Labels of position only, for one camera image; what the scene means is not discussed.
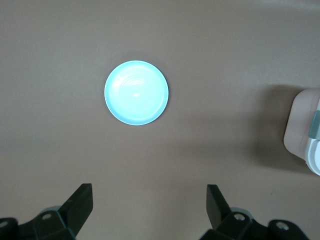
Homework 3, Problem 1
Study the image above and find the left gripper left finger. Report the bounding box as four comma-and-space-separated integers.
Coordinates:
0, 183, 94, 240

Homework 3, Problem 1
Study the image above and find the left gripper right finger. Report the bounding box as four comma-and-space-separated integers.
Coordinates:
200, 184, 312, 240

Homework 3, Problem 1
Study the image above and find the white lidded plastic box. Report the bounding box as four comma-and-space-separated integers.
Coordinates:
283, 87, 320, 176

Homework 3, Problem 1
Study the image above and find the light blue round plate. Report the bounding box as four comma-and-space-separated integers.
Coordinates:
104, 59, 170, 126

